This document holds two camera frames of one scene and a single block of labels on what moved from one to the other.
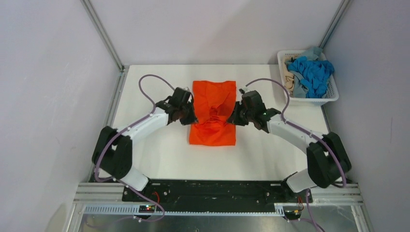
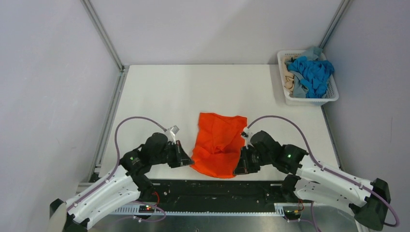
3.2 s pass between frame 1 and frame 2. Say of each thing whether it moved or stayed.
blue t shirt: stayed
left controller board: stayed
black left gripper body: moved
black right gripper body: moved
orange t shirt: moved
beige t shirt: stayed
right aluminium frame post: stayed
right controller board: stayed
